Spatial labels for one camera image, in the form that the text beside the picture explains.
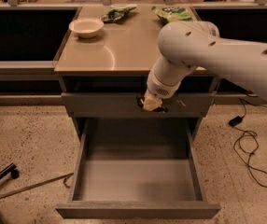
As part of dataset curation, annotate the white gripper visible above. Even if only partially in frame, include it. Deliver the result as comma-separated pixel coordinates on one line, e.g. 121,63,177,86
141,72,179,111

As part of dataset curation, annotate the black rxbar chocolate bar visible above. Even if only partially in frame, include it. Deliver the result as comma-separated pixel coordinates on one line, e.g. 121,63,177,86
136,95,168,112

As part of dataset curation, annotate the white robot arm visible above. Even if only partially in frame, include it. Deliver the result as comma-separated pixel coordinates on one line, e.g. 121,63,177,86
142,21,267,111

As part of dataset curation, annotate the grey drawer cabinet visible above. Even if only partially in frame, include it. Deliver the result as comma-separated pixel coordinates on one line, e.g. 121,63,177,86
54,5,219,135

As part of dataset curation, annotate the closed grey top drawer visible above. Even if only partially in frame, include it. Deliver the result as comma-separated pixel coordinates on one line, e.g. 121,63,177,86
62,92,213,119

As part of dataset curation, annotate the open grey middle drawer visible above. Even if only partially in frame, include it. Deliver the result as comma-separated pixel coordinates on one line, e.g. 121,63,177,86
56,119,220,219

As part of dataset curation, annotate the black power adapter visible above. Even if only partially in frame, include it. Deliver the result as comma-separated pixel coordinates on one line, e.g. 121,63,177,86
229,116,243,127

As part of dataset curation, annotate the light green chip bag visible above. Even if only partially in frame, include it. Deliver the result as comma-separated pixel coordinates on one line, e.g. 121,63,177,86
151,7,192,24

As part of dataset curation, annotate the dark green snack bag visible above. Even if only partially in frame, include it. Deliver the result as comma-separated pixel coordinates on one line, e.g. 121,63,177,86
100,6,136,23

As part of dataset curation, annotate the white bowl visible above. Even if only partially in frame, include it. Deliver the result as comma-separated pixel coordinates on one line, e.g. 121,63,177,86
69,18,104,38

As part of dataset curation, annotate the grey metal floor rod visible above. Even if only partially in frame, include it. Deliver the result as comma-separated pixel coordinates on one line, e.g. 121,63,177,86
0,173,74,200

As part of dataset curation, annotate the black chair leg with caster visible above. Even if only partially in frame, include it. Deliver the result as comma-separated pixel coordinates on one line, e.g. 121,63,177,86
0,163,20,180

